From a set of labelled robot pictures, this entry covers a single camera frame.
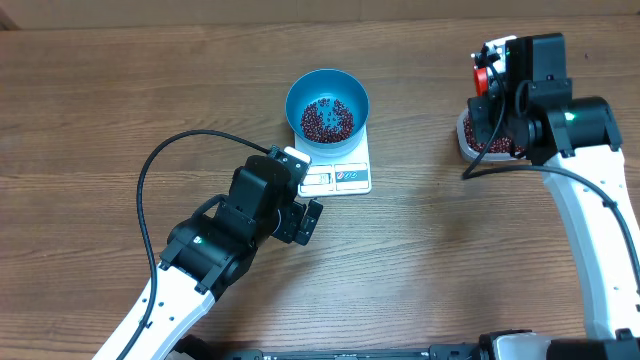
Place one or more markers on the white digital kitchen scale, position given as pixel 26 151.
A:
pixel 337 170

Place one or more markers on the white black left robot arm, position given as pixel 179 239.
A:
pixel 212 249

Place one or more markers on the red adzuki beans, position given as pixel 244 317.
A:
pixel 499 145

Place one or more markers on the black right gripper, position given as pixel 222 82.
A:
pixel 482 118

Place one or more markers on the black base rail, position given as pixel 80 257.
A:
pixel 193 348

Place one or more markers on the teal blue bowl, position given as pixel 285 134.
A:
pixel 327 83

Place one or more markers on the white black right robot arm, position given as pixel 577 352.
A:
pixel 524 94

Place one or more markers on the clear plastic food container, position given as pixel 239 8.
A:
pixel 469 155

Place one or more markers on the red beans in bowl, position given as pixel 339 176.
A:
pixel 327 121

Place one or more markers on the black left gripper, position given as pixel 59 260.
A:
pixel 290 231

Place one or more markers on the red scoop with blue handle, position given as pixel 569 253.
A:
pixel 481 81

